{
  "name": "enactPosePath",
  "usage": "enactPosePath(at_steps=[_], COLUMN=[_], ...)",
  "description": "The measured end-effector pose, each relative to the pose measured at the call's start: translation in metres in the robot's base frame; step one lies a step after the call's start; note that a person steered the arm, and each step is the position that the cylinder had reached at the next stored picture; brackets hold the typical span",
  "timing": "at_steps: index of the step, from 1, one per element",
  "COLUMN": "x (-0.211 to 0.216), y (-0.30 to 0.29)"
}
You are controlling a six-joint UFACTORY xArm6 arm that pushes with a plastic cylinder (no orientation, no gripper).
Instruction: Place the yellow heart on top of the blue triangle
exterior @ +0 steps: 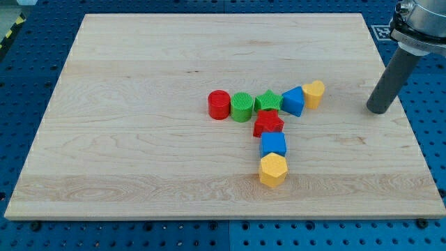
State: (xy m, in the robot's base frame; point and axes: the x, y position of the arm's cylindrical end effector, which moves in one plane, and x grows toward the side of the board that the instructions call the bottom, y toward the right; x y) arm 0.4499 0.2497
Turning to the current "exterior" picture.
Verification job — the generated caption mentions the green star block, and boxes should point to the green star block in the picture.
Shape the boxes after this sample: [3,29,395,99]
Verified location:
[254,89,283,112]

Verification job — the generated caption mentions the blue triangle block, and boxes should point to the blue triangle block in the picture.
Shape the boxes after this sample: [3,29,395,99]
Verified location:
[281,86,305,117]

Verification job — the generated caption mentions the red cylinder block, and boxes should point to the red cylinder block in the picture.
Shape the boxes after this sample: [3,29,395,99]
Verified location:
[208,90,231,120]

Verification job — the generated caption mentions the yellow hexagon block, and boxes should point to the yellow hexagon block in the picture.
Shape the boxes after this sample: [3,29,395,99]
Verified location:
[259,153,289,188]

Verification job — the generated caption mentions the red star block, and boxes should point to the red star block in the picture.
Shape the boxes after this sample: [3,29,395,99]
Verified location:
[253,109,284,137]

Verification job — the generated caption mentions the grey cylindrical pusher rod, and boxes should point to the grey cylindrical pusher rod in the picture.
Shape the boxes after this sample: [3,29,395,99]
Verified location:
[367,47,426,114]

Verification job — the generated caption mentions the wooden board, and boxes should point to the wooden board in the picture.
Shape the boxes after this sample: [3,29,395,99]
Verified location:
[5,13,445,221]

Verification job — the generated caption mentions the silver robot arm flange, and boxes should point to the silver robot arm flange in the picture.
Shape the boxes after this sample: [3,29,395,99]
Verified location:
[390,0,445,56]

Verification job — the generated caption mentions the white fiducial marker tag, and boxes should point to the white fiducial marker tag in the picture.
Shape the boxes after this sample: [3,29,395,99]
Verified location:
[371,24,391,41]

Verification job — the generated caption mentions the green cylinder block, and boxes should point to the green cylinder block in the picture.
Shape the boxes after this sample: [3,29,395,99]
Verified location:
[231,92,254,123]

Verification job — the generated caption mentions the blue cube block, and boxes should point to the blue cube block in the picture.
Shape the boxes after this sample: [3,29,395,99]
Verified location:
[259,132,287,157]

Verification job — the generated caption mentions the yellow heart block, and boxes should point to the yellow heart block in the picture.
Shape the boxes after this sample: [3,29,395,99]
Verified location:
[302,80,325,109]

